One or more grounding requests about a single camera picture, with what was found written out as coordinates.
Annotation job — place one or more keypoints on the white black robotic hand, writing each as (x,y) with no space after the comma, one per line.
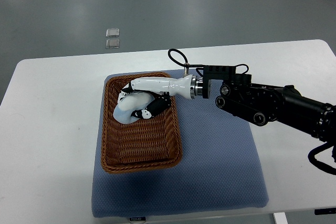
(163,89)

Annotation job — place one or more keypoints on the light blue plush toy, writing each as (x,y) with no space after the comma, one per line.
(129,103)

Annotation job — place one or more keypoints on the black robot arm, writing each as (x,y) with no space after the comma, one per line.
(260,104)

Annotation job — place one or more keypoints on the brown wicker basket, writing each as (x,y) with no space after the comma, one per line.
(142,145)

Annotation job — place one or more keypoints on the upper metal floor plate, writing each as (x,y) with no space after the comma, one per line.
(112,32)

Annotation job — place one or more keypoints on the blue foam mat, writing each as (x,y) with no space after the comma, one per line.
(219,170)

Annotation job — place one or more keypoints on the white table leg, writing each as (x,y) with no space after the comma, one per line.
(280,218)

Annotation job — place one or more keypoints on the black table control panel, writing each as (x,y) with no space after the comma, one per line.
(325,211)

